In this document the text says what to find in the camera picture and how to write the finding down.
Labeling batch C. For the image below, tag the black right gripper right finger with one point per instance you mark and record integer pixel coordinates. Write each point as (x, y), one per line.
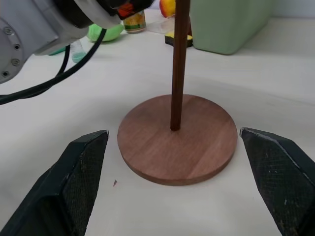
(283, 177)

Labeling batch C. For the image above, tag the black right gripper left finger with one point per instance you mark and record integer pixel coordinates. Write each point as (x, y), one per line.
(56, 186)

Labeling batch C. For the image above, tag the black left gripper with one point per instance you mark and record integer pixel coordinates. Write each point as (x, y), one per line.
(110, 5)

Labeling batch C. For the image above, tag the dark wooden pole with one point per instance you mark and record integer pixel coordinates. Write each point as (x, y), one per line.
(178, 73)

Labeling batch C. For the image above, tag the round wooden base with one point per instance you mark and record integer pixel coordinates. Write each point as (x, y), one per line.
(172, 157)

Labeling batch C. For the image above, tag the green plush toy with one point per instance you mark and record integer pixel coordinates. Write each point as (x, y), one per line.
(112, 30)

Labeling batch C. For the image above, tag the jar with yellow contents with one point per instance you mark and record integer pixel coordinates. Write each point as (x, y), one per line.
(135, 23)

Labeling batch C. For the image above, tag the yellow red toy fruit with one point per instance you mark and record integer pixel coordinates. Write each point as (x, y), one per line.
(167, 7)

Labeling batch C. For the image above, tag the clear tube with green liquid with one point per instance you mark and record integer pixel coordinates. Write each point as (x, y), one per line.
(78, 54)

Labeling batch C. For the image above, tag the yellow black sponge block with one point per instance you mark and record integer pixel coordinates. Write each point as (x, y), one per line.
(169, 39)

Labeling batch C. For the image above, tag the teal green soft object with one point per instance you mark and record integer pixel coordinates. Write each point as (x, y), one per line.
(57, 51)

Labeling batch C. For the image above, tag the pale green plastic container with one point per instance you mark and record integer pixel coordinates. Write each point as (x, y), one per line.
(226, 24)

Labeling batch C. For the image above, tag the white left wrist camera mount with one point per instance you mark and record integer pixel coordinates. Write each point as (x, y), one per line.
(104, 15)

